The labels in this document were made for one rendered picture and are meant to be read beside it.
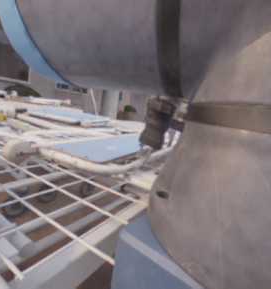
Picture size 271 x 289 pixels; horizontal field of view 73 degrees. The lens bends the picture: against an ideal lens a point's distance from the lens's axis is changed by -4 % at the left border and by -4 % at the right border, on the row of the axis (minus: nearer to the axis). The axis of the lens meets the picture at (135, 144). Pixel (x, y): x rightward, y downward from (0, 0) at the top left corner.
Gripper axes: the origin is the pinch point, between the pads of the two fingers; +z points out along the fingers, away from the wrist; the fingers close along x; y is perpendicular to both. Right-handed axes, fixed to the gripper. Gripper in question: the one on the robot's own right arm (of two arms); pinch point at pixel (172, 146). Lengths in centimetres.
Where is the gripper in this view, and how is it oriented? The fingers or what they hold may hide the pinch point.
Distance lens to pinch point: 98.1
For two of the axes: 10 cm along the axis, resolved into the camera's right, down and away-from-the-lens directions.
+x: 8.6, 3.9, -3.4
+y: -4.1, 0.9, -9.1
